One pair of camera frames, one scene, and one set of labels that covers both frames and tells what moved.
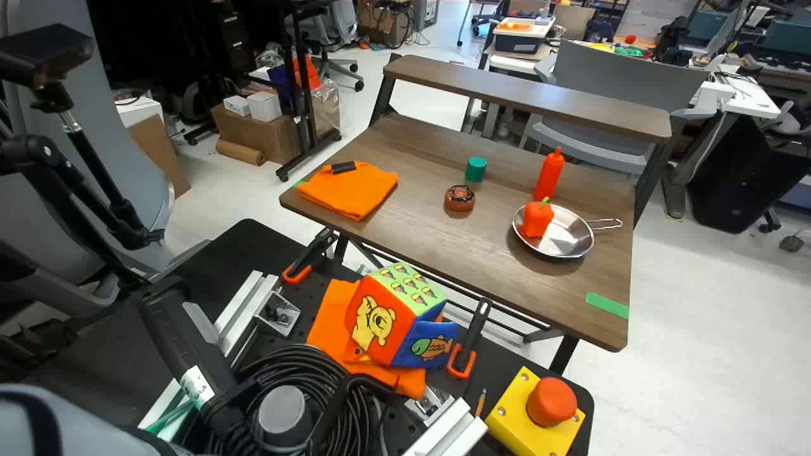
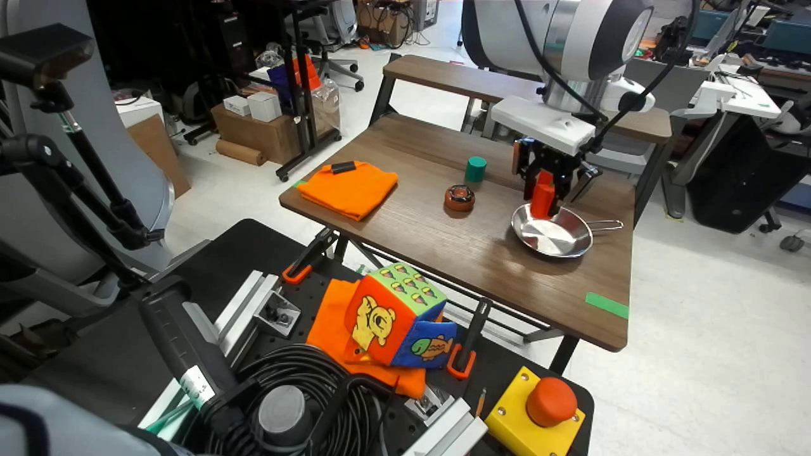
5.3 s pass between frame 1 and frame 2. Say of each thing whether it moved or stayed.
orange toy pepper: moved
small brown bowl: stayed
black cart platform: stayed
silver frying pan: stayed
